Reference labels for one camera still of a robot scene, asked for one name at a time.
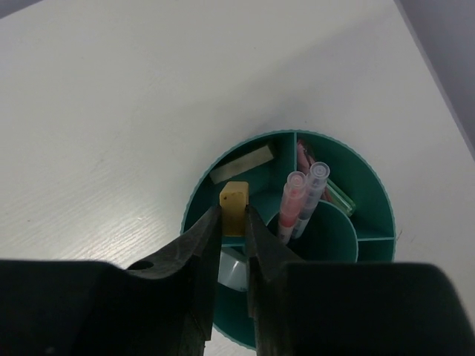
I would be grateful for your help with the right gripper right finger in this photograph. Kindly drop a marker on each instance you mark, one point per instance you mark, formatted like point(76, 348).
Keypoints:
point(312, 308)

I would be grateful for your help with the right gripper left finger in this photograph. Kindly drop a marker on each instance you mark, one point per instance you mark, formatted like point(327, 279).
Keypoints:
point(162, 304)

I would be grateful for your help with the clear tape roll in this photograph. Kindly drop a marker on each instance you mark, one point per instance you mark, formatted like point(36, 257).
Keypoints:
point(233, 270)

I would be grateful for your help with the red transparent pen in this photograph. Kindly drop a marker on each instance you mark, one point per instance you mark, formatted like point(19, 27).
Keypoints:
point(291, 202)

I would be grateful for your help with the grey slim pen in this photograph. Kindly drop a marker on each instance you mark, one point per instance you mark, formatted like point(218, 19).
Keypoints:
point(316, 184)

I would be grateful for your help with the grey eraser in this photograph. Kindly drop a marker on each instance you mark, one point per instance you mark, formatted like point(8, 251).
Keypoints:
point(242, 164)

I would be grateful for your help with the teal round organizer container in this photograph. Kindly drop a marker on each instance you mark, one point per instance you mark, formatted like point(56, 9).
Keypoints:
point(353, 223)

